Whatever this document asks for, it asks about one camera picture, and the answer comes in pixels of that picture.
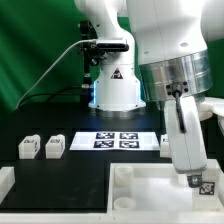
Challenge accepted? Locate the white left obstacle block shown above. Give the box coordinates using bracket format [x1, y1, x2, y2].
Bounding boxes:
[0, 167, 15, 204]

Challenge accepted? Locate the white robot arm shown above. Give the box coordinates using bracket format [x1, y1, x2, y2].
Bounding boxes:
[74, 0, 224, 188]

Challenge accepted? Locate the grey camera cable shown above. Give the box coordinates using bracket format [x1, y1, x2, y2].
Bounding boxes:
[15, 39, 98, 110]

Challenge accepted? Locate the white sheet with tags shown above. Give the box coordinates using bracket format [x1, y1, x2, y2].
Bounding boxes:
[70, 131, 160, 151]

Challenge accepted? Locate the white square tabletop part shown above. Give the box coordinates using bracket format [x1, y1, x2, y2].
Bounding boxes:
[107, 159, 224, 224]

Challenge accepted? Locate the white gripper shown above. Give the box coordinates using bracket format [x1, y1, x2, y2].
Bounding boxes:
[164, 96, 207, 188]

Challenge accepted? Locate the black camera on stand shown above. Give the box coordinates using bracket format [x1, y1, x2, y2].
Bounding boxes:
[77, 20, 129, 66]

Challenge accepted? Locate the black cable on table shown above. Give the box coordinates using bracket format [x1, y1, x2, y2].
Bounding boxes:
[19, 87, 84, 107]

